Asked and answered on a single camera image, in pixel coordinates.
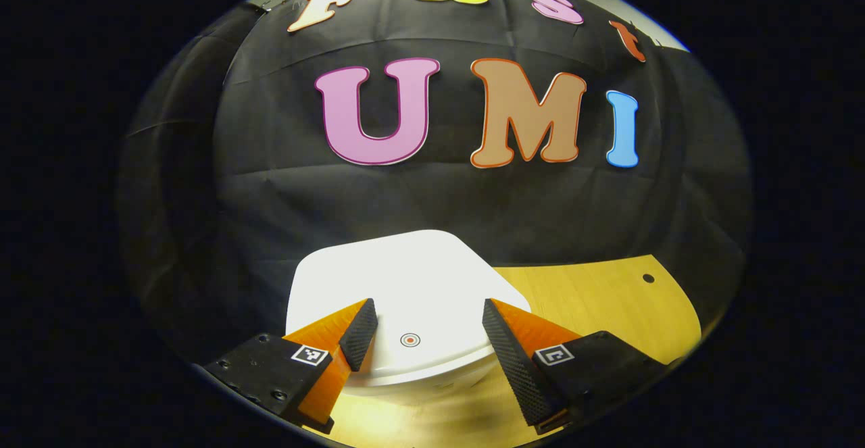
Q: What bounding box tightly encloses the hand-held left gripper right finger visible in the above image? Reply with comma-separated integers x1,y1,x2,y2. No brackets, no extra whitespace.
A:
482,297,670,435

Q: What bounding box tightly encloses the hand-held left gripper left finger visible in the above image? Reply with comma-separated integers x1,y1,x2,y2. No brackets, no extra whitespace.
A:
203,297,379,435

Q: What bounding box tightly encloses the white desktop garbage bin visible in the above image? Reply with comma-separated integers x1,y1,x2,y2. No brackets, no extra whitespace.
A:
285,230,533,405

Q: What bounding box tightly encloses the black backdrop cloth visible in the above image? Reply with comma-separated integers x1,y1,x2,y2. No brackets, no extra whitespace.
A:
115,0,754,361

